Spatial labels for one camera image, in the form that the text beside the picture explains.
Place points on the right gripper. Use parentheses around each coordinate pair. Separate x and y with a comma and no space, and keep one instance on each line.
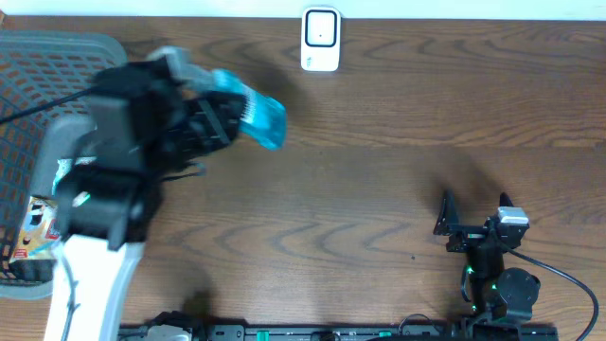
(468,235)

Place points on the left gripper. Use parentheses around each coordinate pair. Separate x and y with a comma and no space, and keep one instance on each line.
(212,125)

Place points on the blue mouthwash bottle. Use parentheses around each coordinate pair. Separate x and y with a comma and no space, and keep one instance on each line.
(264,118)

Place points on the light blue tissue pack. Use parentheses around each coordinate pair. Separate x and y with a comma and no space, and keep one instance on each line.
(64,167)

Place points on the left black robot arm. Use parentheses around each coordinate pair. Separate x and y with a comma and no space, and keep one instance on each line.
(103,215)

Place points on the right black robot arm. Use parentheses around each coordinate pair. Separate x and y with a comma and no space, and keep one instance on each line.
(502,298)

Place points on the grey plastic shopping basket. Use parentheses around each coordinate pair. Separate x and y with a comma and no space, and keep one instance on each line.
(38,67)

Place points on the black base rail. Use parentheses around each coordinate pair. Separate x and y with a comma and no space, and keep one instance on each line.
(177,326)

